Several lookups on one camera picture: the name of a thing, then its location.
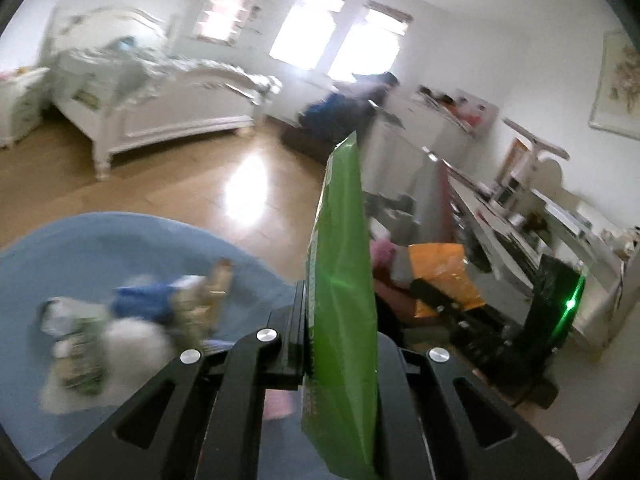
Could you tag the blue wrapper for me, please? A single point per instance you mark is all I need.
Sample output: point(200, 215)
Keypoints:
point(142, 302)

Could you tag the white desk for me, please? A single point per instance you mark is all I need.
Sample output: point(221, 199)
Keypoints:
point(575, 225)

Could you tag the white nightstand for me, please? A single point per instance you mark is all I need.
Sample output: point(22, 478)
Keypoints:
point(20, 105)

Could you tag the white dresser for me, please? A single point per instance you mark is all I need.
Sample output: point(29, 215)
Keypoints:
point(415, 130)

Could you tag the green and white wrapper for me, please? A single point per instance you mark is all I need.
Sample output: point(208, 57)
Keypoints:
point(82, 360)

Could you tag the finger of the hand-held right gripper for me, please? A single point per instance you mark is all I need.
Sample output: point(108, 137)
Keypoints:
point(435, 297)

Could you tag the framed flower picture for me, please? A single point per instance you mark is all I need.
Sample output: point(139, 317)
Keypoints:
point(617, 85)

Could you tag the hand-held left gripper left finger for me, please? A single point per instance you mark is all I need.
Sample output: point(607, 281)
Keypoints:
point(292, 342)

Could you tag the dark brown box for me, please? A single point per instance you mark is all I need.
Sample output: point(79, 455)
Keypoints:
point(305, 142)

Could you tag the white bedding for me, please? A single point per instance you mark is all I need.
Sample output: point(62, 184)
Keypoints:
point(200, 67)

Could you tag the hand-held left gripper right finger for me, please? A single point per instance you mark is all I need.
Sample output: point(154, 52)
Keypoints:
point(415, 410)

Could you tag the window with pink blind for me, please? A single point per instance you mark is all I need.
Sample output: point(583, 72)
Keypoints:
point(227, 7)

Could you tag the white desk lamp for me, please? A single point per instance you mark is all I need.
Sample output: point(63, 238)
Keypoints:
point(537, 147)

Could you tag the orange snack packet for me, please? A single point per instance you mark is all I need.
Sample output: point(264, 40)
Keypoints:
point(442, 265)

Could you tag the green snack packet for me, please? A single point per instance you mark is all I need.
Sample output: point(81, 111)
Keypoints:
point(340, 285)

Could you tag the bright window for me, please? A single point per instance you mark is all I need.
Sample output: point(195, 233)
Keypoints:
point(367, 42)
point(305, 30)

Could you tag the white bed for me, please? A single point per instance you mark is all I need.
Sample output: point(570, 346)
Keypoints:
point(165, 110)

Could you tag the beige wrapper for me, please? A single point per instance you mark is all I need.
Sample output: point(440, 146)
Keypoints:
point(217, 280)

